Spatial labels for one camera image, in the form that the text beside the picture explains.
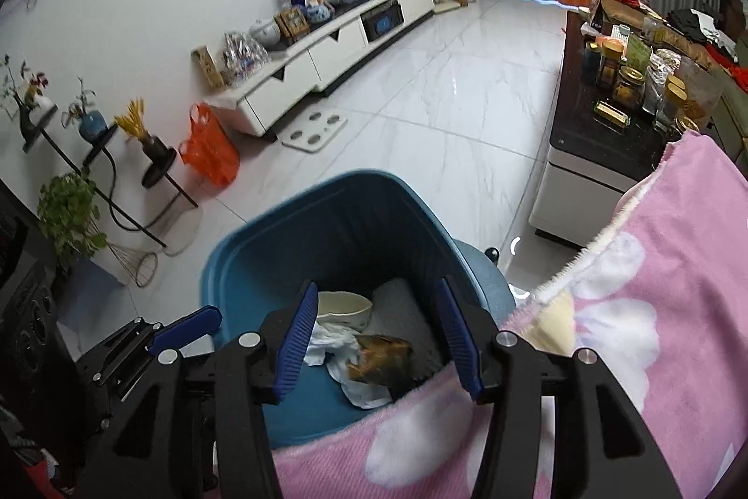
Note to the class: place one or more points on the green leafy plant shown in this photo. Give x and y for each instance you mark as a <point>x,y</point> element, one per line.
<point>70,218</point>

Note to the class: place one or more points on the red garment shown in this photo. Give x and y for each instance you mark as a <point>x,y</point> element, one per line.
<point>733,72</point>

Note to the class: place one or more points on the orange plastic bag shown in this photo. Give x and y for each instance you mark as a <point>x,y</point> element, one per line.
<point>207,148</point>

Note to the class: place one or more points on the black garment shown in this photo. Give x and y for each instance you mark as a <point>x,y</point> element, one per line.
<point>695,24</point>

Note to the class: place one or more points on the pink floral blanket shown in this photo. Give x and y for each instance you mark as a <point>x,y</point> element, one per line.
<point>672,242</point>

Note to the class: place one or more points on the white ceramic jar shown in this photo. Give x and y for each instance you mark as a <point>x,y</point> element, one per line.
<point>265,33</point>

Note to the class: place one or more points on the grey textured sheet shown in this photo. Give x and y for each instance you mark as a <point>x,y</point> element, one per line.
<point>409,312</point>

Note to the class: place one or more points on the grey-blue chair seat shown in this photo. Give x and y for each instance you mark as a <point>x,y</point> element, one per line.
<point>488,282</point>

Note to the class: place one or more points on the white tv cabinet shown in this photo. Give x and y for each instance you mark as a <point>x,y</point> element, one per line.
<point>327,54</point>

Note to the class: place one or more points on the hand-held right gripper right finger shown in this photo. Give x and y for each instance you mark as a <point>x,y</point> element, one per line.
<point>461,341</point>

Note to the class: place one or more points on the cluster of gold-lidded jars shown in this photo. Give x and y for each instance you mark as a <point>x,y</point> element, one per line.
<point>630,88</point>

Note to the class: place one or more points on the gold tin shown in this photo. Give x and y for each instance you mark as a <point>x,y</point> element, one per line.
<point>610,113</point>

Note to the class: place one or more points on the brown padded ottoman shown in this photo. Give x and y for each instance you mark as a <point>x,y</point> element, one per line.
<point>634,14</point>

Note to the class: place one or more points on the white tissue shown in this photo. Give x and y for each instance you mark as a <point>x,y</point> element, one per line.
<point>333,353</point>

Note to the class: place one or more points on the black blue-lit box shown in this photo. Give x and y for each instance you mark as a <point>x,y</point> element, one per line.
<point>383,22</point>

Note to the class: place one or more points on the black pointed carton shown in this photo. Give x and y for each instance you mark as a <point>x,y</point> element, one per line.
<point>597,17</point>

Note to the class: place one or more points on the gold framed picture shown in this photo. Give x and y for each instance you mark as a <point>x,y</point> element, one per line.
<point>292,24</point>

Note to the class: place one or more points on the flower twigs in white pot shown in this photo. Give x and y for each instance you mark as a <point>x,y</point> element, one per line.
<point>41,101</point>

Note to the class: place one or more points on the brown cardboard box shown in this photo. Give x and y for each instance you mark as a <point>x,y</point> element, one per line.
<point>736,11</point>

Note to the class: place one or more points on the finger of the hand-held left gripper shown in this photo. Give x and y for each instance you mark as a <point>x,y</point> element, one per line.
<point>184,329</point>

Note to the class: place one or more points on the blue and white porcelain jar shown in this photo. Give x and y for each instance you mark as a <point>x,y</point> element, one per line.
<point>319,11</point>

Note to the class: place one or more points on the cellophane gift basket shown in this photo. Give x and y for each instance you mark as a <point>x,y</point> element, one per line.
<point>244,57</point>

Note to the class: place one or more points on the gold brown snack wrapper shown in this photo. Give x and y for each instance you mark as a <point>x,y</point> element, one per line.
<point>380,357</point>

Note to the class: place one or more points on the blue trash bin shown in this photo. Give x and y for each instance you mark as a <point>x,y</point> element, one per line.
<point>350,230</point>

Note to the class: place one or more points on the coffee table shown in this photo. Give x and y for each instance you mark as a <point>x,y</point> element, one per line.
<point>584,139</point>

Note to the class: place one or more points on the white body scale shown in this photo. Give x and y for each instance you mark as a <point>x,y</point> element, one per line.
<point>315,130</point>

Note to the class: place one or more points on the black speaker cabinet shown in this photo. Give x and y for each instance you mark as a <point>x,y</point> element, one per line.
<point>29,312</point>

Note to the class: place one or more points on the small plant in blue pot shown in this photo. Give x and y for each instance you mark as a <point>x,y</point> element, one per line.
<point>90,123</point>

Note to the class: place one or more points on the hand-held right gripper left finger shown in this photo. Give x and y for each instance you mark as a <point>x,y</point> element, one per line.
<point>292,353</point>

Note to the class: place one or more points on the yellow wheat in black pot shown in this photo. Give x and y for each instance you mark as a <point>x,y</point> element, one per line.
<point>153,145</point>

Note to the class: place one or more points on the clear round plate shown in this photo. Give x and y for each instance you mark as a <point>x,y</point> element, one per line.
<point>184,236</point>

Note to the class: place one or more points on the black tiered plant stand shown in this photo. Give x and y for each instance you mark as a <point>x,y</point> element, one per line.
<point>100,139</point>

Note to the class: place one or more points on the tall beige box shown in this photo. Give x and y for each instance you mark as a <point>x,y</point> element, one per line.
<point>208,66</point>

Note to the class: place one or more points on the green packet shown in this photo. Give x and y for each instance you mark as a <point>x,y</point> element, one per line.
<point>638,50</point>

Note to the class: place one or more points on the dotted paper bowl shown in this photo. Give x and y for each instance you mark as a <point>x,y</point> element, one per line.
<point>345,307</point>

